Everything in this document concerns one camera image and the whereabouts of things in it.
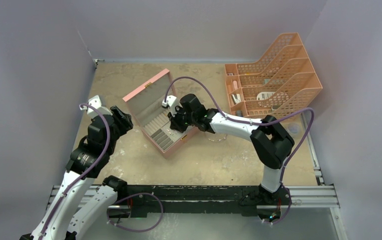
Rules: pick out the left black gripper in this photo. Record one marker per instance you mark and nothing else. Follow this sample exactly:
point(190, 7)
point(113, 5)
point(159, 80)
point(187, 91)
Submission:
point(122, 119)

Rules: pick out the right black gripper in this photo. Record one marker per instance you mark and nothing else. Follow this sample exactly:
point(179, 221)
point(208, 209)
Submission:
point(176, 124)

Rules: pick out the pink jewelry box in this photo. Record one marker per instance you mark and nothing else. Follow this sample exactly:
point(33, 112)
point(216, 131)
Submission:
point(145, 105)

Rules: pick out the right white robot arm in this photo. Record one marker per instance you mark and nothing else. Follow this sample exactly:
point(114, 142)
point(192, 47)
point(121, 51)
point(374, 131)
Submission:
point(272, 143)

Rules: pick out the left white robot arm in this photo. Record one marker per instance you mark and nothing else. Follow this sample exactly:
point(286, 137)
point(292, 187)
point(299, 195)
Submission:
point(64, 219)

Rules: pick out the white stapler in organizer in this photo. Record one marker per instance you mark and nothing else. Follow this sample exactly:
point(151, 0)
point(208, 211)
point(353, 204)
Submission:
point(236, 98)

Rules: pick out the white label card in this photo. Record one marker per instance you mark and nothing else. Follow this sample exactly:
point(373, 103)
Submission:
point(264, 95)

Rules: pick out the orange mesh file organizer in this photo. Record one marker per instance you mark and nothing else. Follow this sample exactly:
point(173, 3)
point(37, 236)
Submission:
point(285, 68)

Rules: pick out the clear plastic cup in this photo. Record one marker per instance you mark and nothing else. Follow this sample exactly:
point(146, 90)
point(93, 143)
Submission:
point(294, 128)

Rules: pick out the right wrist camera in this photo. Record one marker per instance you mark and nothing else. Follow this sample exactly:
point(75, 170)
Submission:
point(171, 102)

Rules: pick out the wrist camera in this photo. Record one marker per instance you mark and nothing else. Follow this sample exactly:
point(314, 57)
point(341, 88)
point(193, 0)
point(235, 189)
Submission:
point(99, 104)
point(171, 102)

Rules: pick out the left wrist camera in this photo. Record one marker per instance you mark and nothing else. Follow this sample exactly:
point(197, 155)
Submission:
point(99, 104)

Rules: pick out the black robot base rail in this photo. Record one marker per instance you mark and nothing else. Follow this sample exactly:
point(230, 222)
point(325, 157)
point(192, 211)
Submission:
point(252, 201)

